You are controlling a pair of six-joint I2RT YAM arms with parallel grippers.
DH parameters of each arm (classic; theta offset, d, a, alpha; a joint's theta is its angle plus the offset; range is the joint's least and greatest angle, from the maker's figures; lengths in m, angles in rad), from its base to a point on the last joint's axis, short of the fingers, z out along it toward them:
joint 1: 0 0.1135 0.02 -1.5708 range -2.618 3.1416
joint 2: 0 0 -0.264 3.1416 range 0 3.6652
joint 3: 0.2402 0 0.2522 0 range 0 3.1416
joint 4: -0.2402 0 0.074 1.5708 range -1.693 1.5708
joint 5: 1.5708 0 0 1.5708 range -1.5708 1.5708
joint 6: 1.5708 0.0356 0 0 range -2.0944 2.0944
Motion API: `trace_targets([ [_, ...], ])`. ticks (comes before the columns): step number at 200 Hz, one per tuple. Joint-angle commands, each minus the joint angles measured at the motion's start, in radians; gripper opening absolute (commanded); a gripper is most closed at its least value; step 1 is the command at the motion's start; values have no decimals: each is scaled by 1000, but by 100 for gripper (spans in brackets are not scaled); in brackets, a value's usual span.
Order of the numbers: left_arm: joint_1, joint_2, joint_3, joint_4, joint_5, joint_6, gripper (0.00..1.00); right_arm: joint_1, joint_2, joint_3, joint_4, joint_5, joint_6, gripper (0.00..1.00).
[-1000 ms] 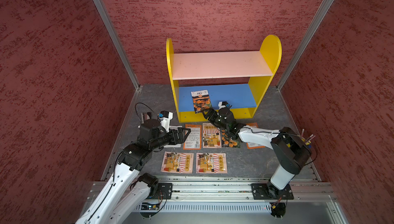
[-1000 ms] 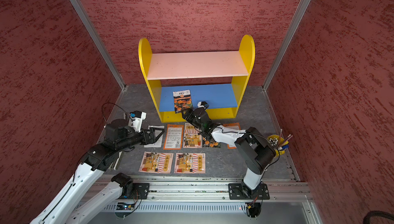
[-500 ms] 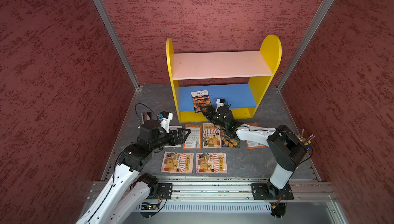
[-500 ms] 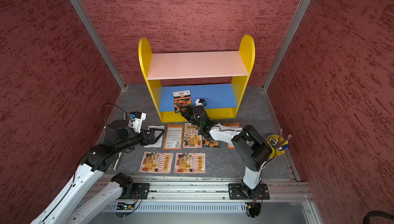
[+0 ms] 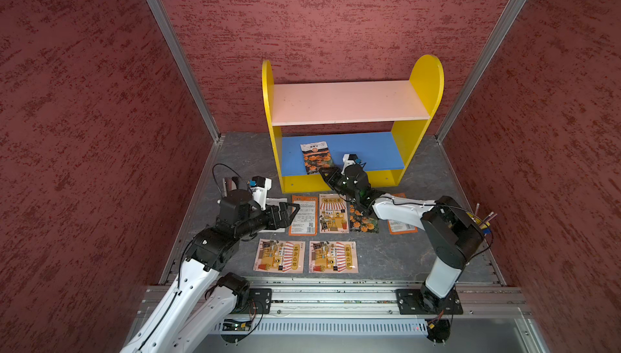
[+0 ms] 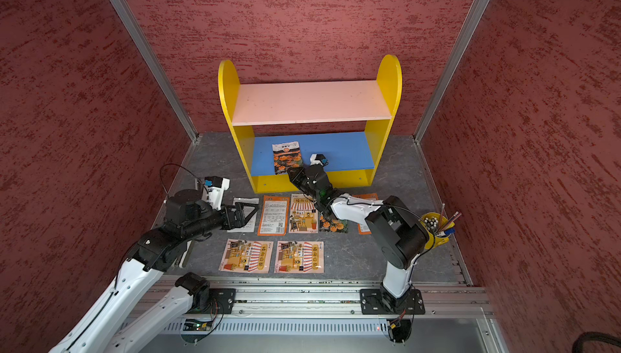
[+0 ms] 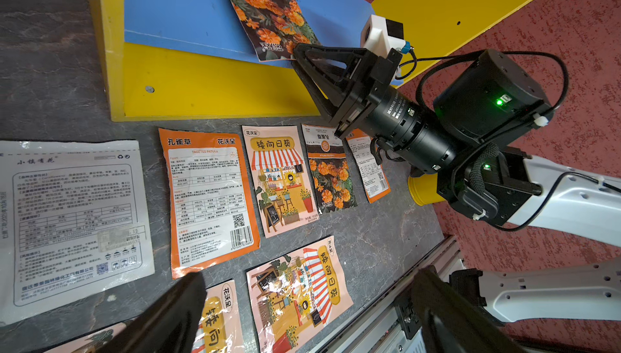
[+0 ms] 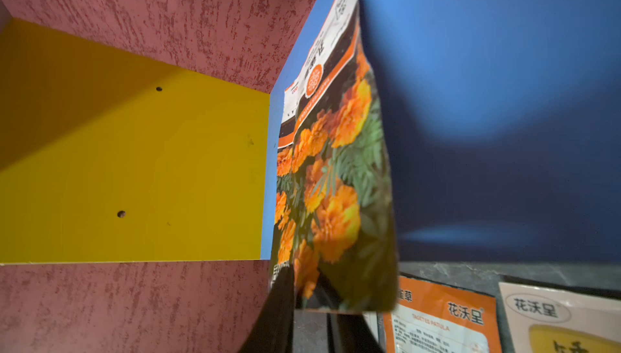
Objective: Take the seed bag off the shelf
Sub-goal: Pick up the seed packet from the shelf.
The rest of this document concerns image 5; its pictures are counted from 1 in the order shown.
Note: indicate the yellow shelf unit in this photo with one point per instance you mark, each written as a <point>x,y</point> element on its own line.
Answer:
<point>408,105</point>

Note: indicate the marigold seed bag shelf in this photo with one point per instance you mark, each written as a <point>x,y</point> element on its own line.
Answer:
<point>316,156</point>
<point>361,223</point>

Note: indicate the marigold seed bag top shelf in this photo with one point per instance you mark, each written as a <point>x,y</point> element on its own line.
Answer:
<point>361,223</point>

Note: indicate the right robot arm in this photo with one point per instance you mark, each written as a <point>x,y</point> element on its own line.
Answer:
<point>453,234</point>

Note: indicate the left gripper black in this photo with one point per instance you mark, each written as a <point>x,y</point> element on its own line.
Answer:
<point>274,224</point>

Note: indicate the right aluminium corner post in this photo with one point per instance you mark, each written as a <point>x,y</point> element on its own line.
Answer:
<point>493,43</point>

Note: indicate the left aluminium corner post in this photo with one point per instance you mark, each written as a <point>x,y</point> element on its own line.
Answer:
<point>166,28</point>

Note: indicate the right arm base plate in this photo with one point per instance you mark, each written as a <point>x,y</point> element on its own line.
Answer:
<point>423,302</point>

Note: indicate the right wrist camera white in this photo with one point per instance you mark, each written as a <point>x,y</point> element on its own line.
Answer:
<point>351,160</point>

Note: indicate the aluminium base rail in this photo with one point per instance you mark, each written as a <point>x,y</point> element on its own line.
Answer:
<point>362,307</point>

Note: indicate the orange bordered seed bag top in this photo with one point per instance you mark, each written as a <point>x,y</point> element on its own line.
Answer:
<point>305,222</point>

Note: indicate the aluminium corner post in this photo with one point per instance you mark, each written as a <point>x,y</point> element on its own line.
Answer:
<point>166,28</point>
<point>493,43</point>

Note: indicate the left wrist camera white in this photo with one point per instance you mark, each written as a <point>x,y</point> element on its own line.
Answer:
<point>259,187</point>

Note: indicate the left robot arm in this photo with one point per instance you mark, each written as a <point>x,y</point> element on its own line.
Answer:
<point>201,296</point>

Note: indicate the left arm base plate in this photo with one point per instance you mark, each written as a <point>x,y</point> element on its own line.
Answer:
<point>257,301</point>

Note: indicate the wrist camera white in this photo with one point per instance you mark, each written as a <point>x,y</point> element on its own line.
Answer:
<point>259,187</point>
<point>351,160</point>

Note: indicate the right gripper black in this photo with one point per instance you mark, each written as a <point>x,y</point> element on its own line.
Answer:
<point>331,177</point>

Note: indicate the orange seed bag shelf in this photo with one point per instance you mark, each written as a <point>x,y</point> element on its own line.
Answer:
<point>400,227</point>

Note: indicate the sunflower shop seed bag top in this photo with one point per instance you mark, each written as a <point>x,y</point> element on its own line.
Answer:
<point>333,214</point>

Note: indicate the yellow pen cup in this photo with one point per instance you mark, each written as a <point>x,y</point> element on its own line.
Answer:
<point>483,223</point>

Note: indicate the white seed bag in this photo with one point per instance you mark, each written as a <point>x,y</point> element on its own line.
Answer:
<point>275,202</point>

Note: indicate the stapler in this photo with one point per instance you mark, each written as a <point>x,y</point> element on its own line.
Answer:
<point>230,184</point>

